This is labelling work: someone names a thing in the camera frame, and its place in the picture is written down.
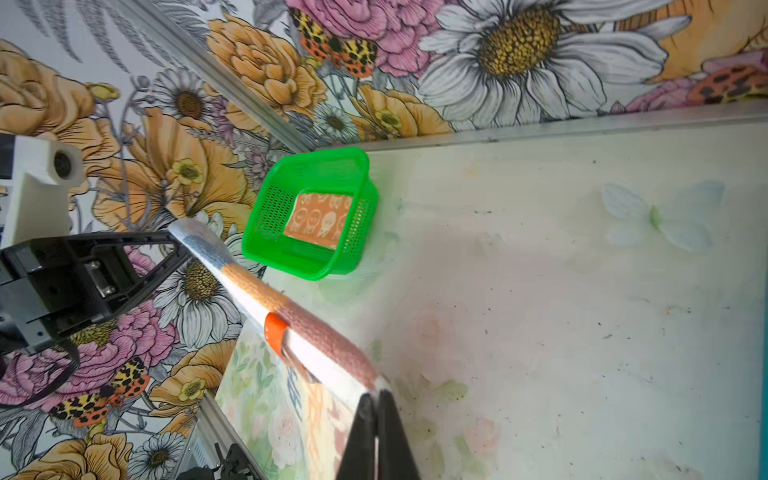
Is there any cream orange patterned towel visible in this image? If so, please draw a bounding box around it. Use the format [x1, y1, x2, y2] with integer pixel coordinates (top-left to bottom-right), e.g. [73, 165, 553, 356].
[169, 218, 387, 479]

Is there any teal plastic basket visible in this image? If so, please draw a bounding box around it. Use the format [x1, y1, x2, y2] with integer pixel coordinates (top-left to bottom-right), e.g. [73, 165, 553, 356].
[758, 357, 768, 480]

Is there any orange bunny towel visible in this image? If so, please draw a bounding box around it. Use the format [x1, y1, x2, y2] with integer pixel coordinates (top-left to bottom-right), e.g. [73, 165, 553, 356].
[283, 193, 353, 250]

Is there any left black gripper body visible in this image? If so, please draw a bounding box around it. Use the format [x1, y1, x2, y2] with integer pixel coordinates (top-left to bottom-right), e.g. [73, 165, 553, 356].
[1, 232, 191, 354]

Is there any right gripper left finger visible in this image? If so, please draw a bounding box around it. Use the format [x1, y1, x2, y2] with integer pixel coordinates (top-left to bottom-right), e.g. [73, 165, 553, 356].
[336, 393, 377, 480]

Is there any green plastic basket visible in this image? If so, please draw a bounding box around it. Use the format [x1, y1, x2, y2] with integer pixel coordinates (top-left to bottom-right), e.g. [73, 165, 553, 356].
[242, 147, 379, 281]

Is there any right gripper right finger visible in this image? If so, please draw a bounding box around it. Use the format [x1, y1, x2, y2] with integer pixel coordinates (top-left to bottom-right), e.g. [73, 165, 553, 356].
[377, 390, 420, 480]

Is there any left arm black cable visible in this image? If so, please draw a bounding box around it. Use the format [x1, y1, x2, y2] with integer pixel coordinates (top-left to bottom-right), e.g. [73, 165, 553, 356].
[0, 341, 82, 409]

